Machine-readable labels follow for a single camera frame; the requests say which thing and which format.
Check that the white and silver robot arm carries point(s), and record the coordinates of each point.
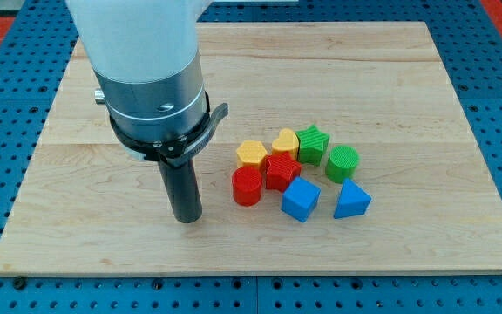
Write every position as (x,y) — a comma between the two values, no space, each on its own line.
(146,58)

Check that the yellow hexagon block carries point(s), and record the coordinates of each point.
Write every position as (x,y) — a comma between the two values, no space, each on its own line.
(251,153)

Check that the red cylinder block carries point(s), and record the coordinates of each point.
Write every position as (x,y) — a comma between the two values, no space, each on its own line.
(247,186)

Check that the red star block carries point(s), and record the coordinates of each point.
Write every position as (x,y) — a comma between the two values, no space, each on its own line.
(281,170)

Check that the yellow heart block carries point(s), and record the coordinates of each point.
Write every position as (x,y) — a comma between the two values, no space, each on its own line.
(286,142)

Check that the green star block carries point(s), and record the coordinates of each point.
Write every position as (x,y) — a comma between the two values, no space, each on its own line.
(313,144)

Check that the blue cube block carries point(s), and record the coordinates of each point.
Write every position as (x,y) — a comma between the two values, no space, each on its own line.
(300,199)

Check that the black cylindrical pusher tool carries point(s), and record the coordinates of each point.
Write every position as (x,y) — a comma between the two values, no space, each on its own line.
(182,191)

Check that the green cylinder block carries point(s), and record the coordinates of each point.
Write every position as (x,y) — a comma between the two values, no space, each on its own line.
(342,163)

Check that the blue triangle block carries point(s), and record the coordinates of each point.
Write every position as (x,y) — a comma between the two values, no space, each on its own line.
(352,201)

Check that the light wooden board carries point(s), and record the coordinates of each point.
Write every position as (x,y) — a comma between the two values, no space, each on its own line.
(86,209)

